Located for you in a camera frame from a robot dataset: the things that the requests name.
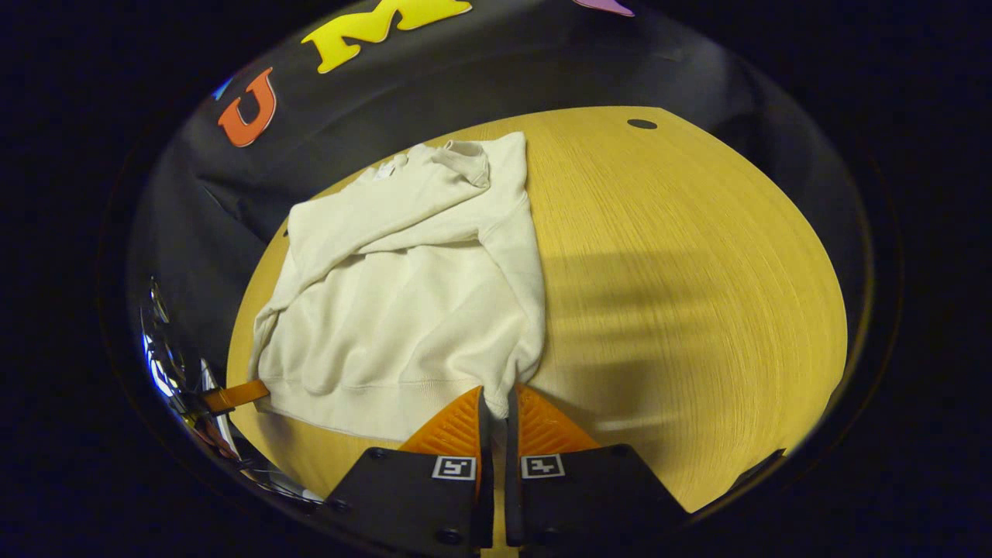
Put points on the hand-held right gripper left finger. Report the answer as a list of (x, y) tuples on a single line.
[(485, 434)]

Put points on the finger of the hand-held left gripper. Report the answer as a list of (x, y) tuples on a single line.
[(236, 396)]

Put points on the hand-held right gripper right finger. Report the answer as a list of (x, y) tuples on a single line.
[(512, 434)]

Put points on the cream sweatshirt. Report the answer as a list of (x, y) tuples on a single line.
[(403, 310)]

